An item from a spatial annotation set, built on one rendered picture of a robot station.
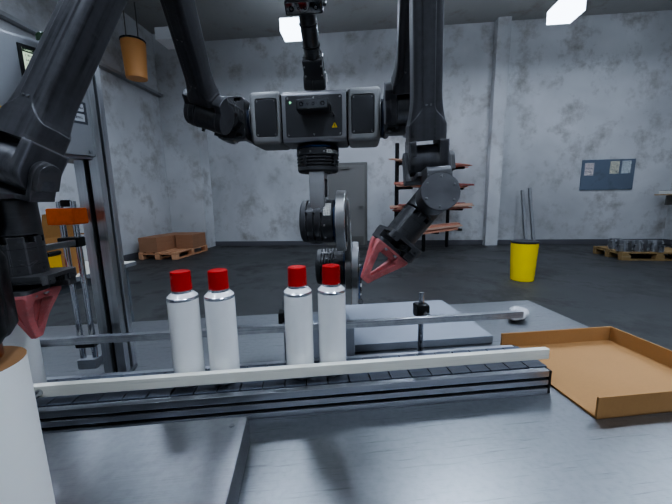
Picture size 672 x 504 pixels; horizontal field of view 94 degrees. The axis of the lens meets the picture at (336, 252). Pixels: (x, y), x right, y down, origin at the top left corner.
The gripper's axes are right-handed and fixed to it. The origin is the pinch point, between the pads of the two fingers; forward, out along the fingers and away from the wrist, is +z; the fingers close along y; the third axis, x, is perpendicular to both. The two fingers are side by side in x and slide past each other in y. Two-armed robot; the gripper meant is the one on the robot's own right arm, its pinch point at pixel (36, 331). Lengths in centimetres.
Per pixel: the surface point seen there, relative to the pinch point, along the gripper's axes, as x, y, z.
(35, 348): 5.6, -5.4, 5.1
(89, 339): 9.1, 0.9, 5.6
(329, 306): 4.1, 44.6, 0.4
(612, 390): 0, 98, 19
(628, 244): 477, 639, 85
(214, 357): 3.7, 24.3, 8.2
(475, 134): 734, 471, -162
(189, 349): 4.0, 20.1, 6.5
